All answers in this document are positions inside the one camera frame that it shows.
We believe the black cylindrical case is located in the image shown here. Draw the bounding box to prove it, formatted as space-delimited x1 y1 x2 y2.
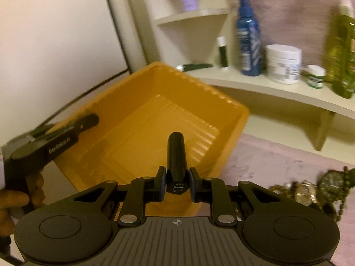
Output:
166 131 190 195

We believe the orange plastic tray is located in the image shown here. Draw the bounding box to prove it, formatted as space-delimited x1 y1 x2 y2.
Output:
52 61 250 218

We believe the black wristwatch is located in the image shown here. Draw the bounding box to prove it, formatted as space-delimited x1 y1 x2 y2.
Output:
317 166 354 222

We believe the silver wristwatch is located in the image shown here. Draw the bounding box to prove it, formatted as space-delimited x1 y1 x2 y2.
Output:
291 180 318 207

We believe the person's left hand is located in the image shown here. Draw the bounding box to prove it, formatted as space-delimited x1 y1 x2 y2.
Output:
1 173 45 237

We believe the lilac towel on table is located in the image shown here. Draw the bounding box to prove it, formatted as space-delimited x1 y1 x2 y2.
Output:
218 132 355 266

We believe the dark green small tube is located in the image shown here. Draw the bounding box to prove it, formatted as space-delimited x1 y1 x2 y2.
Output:
175 63 213 72

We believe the cream wooden shelf unit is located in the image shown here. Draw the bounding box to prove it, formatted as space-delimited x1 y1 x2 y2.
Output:
129 0 354 150

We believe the white cream jar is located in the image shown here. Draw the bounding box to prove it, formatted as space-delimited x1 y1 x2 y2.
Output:
265 44 302 85

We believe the green white lip balm stick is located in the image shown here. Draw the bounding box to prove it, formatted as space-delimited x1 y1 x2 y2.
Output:
217 36 229 70

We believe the small green lip salve jar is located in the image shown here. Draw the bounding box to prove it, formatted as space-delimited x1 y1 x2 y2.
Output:
306 65 326 89

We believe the blue spray bottle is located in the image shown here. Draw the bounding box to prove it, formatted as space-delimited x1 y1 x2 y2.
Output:
236 0 262 76

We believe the green olive spray bottle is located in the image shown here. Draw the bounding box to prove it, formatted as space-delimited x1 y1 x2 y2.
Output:
325 0 354 99

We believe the lilac hanging towel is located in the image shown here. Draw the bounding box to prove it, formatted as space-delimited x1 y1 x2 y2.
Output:
229 0 339 65

